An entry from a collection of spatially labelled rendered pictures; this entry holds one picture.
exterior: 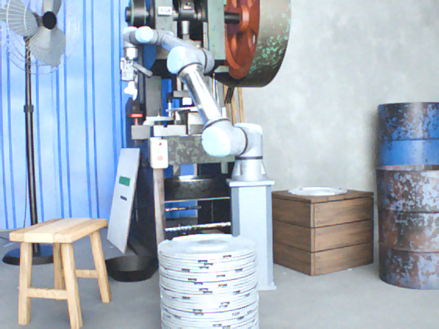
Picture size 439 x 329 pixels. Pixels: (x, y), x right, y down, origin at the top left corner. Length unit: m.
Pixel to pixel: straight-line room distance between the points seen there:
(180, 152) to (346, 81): 2.45
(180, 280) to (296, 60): 3.31
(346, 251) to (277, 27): 1.20
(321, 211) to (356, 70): 2.69
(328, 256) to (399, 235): 0.40
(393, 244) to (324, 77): 2.70
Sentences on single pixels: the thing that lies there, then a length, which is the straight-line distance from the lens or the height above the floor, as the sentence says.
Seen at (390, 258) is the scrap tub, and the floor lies 0.12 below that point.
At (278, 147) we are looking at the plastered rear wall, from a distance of 4.38.
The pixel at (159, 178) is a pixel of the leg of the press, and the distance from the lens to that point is 2.55.
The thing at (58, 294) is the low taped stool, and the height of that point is 0.11.
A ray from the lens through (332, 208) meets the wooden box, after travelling 2.35.
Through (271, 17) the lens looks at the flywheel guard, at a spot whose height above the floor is 1.25.
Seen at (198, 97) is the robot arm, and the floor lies 0.79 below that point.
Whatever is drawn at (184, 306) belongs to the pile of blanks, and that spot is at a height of 0.17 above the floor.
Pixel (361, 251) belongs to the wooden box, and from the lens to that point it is 2.50.
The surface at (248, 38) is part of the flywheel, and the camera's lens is 3.02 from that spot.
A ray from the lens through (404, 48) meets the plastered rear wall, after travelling 5.22.
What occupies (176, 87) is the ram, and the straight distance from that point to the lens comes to 2.81.
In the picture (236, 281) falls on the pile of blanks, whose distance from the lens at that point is 1.41.
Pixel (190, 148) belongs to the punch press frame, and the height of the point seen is 0.58.
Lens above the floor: 0.62
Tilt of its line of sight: 3 degrees down
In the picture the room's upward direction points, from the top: 2 degrees counter-clockwise
